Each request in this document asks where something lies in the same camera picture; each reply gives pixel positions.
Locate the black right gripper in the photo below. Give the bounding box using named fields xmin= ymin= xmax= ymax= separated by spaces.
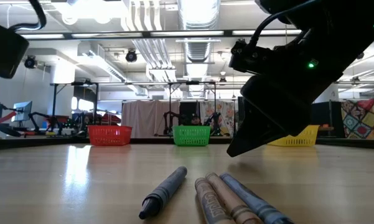
xmin=226 ymin=71 xmax=344 ymax=158

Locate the floral cloth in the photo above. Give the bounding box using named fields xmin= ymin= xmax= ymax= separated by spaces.
xmin=200 ymin=101 xmax=236 ymax=138

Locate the black cabinet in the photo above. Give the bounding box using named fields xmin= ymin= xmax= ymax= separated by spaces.
xmin=312 ymin=101 xmax=343 ymax=138

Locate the black background rig frame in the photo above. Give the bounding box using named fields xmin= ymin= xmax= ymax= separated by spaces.
xmin=49 ymin=81 xmax=100 ymax=135
xmin=167 ymin=80 xmax=217 ymax=138

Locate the brown crayon grey wrapper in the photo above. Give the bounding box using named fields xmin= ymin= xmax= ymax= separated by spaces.
xmin=194 ymin=177 xmax=236 ymax=224

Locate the dark blue crayon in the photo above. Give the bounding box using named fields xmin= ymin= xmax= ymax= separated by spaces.
xmin=138 ymin=166 xmax=188 ymax=221

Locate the light blue crayon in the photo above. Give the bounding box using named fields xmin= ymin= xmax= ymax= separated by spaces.
xmin=219 ymin=172 xmax=295 ymax=224

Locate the silver ceiling duct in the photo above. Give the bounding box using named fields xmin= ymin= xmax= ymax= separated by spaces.
xmin=177 ymin=0 xmax=221 ymax=63

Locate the black overhead beam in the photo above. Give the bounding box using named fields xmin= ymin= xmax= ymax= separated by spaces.
xmin=18 ymin=29 xmax=302 ymax=40

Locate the yellow plastic basket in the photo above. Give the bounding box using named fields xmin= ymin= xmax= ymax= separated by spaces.
xmin=267 ymin=124 xmax=320 ymax=147

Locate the black monitor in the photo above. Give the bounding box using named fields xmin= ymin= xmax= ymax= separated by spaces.
xmin=237 ymin=96 xmax=247 ymax=125

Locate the black aluminium table frame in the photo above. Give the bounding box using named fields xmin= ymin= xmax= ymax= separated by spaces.
xmin=0 ymin=136 xmax=374 ymax=151

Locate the green plastic basket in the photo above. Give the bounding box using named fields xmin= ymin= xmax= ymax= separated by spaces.
xmin=172 ymin=125 xmax=212 ymax=147

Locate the colourful patchwork quilt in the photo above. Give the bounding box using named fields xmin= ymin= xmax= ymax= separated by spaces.
xmin=341 ymin=98 xmax=374 ymax=140

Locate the black ceiling speaker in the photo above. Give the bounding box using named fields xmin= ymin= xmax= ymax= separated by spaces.
xmin=24 ymin=55 xmax=38 ymax=69
xmin=125 ymin=49 xmax=138 ymax=63

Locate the red plastic basket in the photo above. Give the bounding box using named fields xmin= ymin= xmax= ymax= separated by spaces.
xmin=86 ymin=124 xmax=133 ymax=147

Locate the red bar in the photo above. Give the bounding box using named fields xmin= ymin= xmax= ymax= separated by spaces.
xmin=0 ymin=111 xmax=17 ymax=125

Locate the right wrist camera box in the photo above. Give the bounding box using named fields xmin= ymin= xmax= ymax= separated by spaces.
xmin=228 ymin=39 xmax=289 ymax=76

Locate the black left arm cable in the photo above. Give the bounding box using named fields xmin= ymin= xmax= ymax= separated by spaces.
xmin=8 ymin=0 xmax=47 ymax=32

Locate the white curtain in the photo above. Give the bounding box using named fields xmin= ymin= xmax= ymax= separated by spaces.
xmin=121 ymin=100 xmax=181 ymax=139

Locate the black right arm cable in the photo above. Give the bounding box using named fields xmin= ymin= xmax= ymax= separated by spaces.
xmin=248 ymin=0 xmax=320 ymax=47

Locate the black partition panel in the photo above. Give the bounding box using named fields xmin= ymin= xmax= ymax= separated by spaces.
xmin=179 ymin=101 xmax=202 ymax=126

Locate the monitor on swivel arm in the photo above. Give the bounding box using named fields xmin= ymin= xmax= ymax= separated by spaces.
xmin=11 ymin=100 xmax=33 ymax=122

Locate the tan crayon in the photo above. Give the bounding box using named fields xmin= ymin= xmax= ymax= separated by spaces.
xmin=205 ymin=172 xmax=264 ymax=224

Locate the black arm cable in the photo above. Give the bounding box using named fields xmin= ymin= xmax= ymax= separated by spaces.
xmin=8 ymin=0 xmax=47 ymax=32
xmin=248 ymin=0 xmax=320 ymax=47

